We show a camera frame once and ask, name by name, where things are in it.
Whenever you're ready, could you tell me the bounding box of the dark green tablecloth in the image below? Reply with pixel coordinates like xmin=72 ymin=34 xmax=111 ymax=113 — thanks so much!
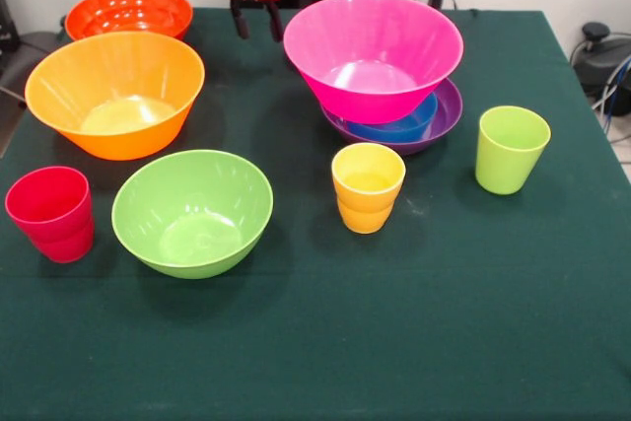
xmin=0 ymin=6 xmax=631 ymax=421

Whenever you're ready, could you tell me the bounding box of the lime green bowl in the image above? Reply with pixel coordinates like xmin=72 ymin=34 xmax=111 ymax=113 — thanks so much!
xmin=110 ymin=149 xmax=275 ymax=280

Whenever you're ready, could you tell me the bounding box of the purple bowl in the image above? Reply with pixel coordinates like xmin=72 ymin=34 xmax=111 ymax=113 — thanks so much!
xmin=319 ymin=78 xmax=464 ymax=157

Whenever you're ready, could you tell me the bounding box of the red-orange bowl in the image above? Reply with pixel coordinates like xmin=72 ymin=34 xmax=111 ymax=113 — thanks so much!
xmin=64 ymin=0 xmax=194 ymax=42

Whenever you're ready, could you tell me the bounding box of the tangle of cables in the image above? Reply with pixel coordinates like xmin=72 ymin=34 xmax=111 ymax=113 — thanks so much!
xmin=590 ymin=53 xmax=631 ymax=166

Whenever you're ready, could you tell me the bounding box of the yellow cup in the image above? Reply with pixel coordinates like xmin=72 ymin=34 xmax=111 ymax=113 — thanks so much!
xmin=330 ymin=142 xmax=407 ymax=235

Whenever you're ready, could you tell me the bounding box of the red-pink cup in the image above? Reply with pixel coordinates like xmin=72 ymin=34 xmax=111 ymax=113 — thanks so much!
xmin=4 ymin=166 xmax=95 ymax=264

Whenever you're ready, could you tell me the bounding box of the black device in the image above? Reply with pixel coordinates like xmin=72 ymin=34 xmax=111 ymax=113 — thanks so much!
xmin=0 ymin=0 xmax=21 ymax=52

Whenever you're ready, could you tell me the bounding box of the lime green cup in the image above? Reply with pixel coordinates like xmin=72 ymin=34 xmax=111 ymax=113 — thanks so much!
xmin=474 ymin=105 xmax=552 ymax=195

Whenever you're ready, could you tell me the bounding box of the large orange bowl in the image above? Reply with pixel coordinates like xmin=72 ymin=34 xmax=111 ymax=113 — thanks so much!
xmin=24 ymin=30 xmax=206 ymax=162

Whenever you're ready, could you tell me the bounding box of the small blue bowl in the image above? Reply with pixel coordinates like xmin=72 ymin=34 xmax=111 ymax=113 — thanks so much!
xmin=344 ymin=92 xmax=439 ymax=144

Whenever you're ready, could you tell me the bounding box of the large pink bowl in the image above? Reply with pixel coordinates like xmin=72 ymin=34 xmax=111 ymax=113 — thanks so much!
xmin=282 ymin=0 xmax=465 ymax=125

